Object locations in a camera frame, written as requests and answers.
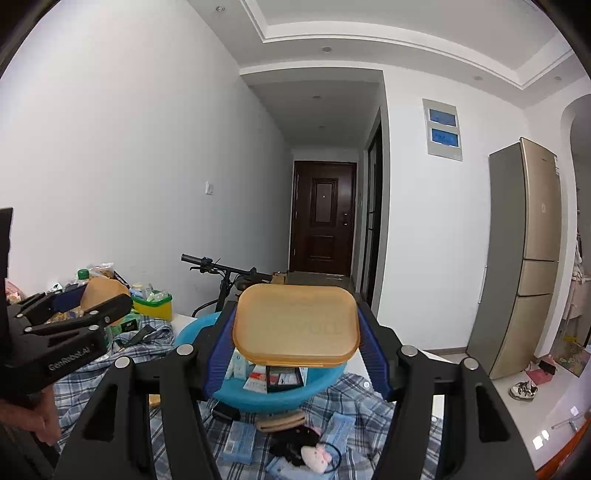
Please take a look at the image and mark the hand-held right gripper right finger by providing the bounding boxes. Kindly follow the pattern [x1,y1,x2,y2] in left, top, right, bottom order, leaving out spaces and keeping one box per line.
[355,300,539,480]

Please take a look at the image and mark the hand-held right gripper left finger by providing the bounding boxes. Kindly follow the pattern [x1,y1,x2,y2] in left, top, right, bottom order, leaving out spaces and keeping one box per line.
[58,302,241,480]

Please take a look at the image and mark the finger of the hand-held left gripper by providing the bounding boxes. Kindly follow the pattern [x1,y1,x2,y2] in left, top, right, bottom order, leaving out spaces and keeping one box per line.
[7,282,89,328]
[23,293,134,337]

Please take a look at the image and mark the black box with clear window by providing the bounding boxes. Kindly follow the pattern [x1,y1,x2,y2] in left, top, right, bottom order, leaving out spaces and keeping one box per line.
[265,364,308,393]

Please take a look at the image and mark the blue plastic basin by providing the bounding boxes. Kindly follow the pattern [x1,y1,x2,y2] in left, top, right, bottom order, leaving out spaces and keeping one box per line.
[174,311,352,414]

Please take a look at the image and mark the large amber plastic case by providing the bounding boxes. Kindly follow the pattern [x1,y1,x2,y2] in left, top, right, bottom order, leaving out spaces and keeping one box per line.
[232,283,361,368]

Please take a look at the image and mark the white round desktop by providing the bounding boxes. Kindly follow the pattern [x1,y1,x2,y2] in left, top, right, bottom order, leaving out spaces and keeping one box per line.
[171,313,446,462]

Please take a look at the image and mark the person's left hand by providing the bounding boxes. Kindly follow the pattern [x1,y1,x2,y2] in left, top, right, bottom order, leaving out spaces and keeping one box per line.
[0,392,62,446]

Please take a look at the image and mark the pile of snack packets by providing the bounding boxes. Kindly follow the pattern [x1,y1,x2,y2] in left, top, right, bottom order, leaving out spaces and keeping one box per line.
[4,263,139,356]

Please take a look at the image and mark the white green sachets bundle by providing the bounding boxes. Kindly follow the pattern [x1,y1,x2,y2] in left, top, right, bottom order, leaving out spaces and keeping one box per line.
[129,282,171,303]

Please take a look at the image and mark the yellow plastic bin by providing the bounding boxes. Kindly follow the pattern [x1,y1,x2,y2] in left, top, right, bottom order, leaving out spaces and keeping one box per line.
[131,295,174,321]

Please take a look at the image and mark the blue plaid shirt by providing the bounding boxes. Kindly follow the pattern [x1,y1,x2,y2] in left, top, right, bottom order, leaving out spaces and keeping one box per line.
[51,314,444,480]

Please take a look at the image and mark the small black box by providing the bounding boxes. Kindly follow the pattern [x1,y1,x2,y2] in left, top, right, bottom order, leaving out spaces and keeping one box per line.
[212,401,243,422]

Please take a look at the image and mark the light blue wipes pack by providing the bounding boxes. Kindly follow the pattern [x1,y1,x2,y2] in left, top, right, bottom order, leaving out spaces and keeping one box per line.
[265,457,315,480]
[217,421,257,464]
[321,412,356,446]

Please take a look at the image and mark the beige oval case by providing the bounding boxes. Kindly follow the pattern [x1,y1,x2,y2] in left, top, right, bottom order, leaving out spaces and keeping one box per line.
[255,412,307,433]

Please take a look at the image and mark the black bicycle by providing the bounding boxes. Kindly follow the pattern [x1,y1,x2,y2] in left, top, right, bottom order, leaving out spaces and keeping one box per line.
[181,253,278,319]

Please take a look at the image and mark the black plush toy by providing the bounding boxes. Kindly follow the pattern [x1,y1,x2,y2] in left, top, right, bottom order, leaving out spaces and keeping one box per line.
[270,427,333,474]

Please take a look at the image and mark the black framed sliding door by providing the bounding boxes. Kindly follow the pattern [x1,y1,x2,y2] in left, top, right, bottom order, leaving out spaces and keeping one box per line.
[358,108,384,315]

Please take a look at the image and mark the dark wooden door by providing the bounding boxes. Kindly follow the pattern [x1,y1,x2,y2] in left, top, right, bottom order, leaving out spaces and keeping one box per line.
[290,160,358,277]

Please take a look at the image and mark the white sneaker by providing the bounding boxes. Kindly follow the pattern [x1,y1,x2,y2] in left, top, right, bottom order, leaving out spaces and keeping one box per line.
[509,381,540,402]

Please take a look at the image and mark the pink box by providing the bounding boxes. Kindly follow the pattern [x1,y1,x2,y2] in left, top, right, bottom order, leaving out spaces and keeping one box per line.
[526,362,559,385]

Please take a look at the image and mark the champagne refrigerator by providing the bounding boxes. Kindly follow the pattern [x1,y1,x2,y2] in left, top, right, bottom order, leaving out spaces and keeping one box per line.
[466,137,564,380]

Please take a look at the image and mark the hanging clothes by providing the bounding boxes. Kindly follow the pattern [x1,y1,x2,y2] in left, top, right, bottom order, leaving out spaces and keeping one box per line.
[570,233,591,324]

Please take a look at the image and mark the black strap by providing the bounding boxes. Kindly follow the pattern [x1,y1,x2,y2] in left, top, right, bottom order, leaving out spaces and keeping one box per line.
[121,324,158,348]

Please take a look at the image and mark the black hair tie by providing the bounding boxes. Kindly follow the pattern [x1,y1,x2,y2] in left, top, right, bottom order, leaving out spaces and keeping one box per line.
[318,440,343,475]

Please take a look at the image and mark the grey wall panel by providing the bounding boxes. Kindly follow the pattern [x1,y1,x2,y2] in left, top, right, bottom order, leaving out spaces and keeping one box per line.
[422,98,463,161]

